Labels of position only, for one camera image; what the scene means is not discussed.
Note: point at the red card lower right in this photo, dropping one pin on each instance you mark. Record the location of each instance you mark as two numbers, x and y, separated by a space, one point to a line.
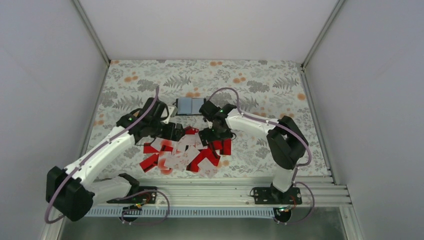
208 154

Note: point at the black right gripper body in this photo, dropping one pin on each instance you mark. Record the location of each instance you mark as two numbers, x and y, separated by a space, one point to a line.
214 135

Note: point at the aluminium frame post right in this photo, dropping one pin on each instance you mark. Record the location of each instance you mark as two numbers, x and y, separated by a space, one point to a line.
328 23

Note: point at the red card centre right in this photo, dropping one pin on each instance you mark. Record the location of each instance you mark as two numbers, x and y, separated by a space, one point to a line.
216 145

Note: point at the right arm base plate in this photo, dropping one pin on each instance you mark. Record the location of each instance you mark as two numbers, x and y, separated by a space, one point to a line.
271 196

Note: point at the black card holder wallet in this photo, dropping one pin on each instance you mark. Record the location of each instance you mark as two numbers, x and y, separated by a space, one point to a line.
189 106

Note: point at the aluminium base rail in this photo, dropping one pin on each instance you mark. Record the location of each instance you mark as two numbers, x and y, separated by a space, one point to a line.
236 192

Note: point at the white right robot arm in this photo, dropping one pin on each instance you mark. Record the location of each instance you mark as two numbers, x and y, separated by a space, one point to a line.
285 141

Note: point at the floral patterned table mat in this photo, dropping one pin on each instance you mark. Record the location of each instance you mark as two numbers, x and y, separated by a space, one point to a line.
271 89

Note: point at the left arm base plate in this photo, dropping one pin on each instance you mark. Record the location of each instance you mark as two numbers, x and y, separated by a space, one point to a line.
145 198

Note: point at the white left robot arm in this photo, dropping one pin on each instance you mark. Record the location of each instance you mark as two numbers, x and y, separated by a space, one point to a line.
74 190

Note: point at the red card far right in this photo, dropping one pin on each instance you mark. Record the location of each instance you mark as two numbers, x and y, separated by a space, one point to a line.
226 149

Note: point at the white floral card centre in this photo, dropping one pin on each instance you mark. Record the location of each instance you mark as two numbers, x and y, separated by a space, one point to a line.
184 143

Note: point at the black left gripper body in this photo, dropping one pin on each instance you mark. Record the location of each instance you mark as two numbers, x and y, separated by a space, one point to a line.
168 134

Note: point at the slotted cable duct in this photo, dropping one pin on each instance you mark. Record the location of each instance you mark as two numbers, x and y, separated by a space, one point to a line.
202 212

